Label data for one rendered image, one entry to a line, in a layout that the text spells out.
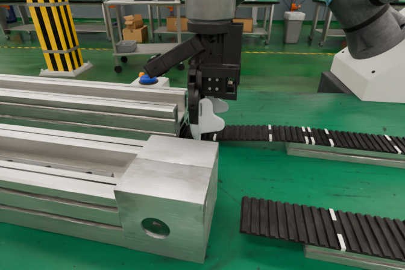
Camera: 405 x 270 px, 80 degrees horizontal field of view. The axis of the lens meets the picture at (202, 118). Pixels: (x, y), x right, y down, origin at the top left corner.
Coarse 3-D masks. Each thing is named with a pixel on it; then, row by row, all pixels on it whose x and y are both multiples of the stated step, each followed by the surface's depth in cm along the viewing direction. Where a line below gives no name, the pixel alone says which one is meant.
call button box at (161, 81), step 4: (136, 80) 60; (156, 80) 59; (160, 80) 60; (164, 80) 60; (168, 80) 61; (140, 84) 57; (144, 84) 57; (148, 84) 57; (152, 84) 57; (156, 84) 57; (160, 84) 57; (164, 84) 58; (168, 84) 61
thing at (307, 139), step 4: (300, 128) 45; (304, 128) 44; (308, 128) 44; (304, 132) 43; (308, 132) 44; (304, 136) 42; (308, 136) 43; (312, 136) 42; (304, 140) 41; (308, 140) 41; (312, 140) 41; (312, 144) 41; (316, 144) 41
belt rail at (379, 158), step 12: (288, 144) 43; (300, 144) 42; (312, 156) 42; (324, 156) 42; (336, 156) 41; (348, 156) 41; (360, 156) 41; (372, 156) 41; (384, 156) 40; (396, 156) 39
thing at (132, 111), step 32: (0, 96) 46; (32, 96) 45; (64, 96) 45; (96, 96) 51; (128, 96) 49; (160, 96) 48; (64, 128) 47; (96, 128) 45; (128, 128) 45; (160, 128) 42
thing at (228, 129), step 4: (228, 128) 47; (232, 128) 47; (224, 132) 46; (228, 132) 46; (232, 132) 45; (224, 136) 44; (228, 136) 45; (232, 136) 44; (224, 140) 44; (228, 140) 44; (232, 140) 44
